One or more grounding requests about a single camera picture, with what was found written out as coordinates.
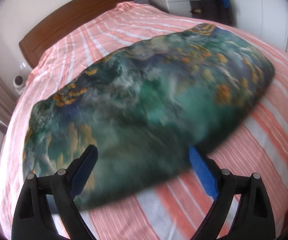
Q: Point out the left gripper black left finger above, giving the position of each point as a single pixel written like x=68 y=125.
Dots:
x=40 y=196

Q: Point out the white round bedside device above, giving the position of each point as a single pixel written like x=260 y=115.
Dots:
x=19 y=84

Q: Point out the brown wooden headboard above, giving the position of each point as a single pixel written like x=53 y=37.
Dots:
x=60 y=23

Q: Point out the white wardrobe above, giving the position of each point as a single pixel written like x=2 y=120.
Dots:
x=265 y=19

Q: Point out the dark jacket on chair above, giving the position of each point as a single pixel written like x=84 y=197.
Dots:
x=214 y=10

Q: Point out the white drawer cabinet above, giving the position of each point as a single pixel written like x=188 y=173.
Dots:
x=183 y=8

